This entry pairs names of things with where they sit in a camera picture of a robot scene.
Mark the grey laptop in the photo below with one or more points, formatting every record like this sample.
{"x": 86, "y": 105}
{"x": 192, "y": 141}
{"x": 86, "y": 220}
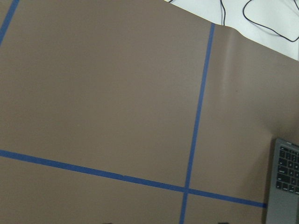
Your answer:
{"x": 283, "y": 203}

